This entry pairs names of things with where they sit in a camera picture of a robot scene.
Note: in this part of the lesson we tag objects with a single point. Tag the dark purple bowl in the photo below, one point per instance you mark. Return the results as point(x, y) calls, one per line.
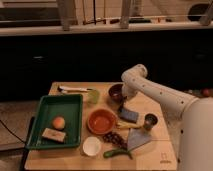
point(115, 93)

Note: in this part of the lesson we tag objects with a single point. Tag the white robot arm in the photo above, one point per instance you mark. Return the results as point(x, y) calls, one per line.
point(196, 141)

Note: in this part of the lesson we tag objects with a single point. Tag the green translucent cup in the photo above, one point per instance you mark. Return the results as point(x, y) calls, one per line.
point(93, 96)

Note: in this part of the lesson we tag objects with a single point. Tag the orange bowl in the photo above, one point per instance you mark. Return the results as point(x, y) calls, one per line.
point(101, 121)

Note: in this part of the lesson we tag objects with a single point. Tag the blue sponge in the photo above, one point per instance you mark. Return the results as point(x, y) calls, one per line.
point(129, 115)

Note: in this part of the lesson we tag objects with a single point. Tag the yellow banana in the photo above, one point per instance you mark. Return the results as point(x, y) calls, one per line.
point(120, 126)

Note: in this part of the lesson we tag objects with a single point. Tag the bunch of dark grapes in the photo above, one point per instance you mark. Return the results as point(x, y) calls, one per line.
point(116, 139)

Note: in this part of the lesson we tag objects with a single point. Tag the metal cup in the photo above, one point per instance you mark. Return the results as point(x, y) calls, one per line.
point(150, 121)

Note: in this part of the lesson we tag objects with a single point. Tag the grey cloth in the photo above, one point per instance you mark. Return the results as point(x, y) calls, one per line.
point(137, 138)

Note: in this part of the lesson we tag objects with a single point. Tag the orange fruit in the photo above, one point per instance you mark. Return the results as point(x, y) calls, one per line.
point(58, 123)

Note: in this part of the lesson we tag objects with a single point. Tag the green plastic tray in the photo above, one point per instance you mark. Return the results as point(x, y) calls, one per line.
point(67, 106)

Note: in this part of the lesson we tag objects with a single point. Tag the green cucumber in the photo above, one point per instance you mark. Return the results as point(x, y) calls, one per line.
point(116, 152)

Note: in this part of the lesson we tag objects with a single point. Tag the brown sponge block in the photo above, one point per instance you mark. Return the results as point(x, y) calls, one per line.
point(54, 135)

